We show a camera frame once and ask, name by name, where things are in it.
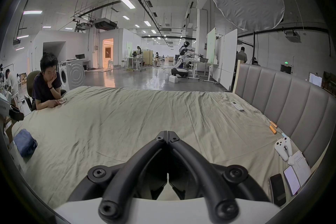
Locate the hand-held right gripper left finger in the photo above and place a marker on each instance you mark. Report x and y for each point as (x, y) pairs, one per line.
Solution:
(147, 157)

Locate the black phone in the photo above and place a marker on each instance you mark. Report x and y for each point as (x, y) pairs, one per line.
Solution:
(278, 190)

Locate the folded dark blue garment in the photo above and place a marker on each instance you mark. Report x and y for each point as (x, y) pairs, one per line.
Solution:
(25, 142)

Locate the white humanoid robot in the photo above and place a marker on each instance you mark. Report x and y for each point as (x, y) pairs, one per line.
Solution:
(180, 64)

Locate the grey padded headboard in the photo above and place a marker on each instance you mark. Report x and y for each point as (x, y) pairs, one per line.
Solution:
(286, 102)

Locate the desk with monitors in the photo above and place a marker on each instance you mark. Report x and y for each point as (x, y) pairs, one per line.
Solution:
(82, 60)

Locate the white washing machine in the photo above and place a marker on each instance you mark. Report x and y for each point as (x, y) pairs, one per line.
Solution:
(75, 74)
(63, 76)

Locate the bed with beige sheet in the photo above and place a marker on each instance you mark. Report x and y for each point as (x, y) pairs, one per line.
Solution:
(131, 118)

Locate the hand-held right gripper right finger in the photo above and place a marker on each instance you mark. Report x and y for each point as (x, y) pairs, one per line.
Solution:
(190, 158)

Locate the phone with lit screen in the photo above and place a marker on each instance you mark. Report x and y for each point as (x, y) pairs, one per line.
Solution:
(292, 180)

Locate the white table with legs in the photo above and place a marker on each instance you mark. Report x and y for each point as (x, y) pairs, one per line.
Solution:
(202, 66)

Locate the open white notebook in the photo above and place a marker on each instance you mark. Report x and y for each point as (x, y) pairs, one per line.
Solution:
(300, 165)

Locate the white hand controller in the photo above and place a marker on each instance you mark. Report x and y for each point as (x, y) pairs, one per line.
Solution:
(283, 148)

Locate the black office chair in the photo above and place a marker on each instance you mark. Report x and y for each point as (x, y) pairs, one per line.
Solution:
(31, 83)

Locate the white remote control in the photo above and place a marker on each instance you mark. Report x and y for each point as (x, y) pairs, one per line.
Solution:
(237, 106)

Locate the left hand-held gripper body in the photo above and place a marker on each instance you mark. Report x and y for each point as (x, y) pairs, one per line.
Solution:
(5, 103)

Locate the white carton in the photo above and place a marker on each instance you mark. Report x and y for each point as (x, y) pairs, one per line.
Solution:
(173, 79)

